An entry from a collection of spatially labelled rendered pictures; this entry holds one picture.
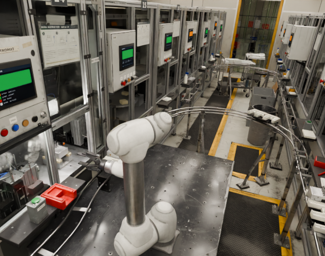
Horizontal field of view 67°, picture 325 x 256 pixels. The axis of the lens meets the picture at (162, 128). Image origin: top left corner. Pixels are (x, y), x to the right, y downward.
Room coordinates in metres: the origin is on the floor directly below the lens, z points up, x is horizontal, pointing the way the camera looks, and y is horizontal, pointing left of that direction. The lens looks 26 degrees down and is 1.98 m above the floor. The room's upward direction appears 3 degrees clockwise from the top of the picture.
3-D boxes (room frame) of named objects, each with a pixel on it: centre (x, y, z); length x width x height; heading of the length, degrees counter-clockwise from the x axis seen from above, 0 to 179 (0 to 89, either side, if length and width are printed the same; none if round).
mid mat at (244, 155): (3.15, -1.29, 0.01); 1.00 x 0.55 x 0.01; 161
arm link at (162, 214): (1.08, -0.03, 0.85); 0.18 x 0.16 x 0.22; 133
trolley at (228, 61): (6.56, -1.88, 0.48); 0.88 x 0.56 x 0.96; 89
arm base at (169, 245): (1.11, -0.04, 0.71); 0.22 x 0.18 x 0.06; 161
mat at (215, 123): (5.73, -1.37, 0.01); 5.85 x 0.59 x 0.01; 161
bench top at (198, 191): (1.51, 0.02, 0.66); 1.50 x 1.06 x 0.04; 161
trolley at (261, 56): (7.63, -2.68, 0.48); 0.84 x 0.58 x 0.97; 169
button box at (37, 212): (0.99, 0.66, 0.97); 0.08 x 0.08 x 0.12; 71
